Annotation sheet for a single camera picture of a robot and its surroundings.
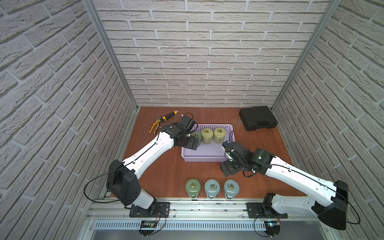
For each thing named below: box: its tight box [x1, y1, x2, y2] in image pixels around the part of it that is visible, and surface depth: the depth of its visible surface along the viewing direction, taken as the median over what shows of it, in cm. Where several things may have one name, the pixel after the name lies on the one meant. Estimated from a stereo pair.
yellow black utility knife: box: [161, 110, 179, 122], surface depth 116 cm
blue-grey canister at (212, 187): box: [204, 179, 221, 199], surface depth 75 cm
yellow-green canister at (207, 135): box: [201, 127, 214, 145], surface depth 96 cm
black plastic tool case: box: [239, 106, 278, 132], surface depth 108 cm
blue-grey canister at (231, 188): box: [223, 179, 240, 199], surface depth 75 cm
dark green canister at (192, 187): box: [185, 178, 201, 199], surface depth 76 cm
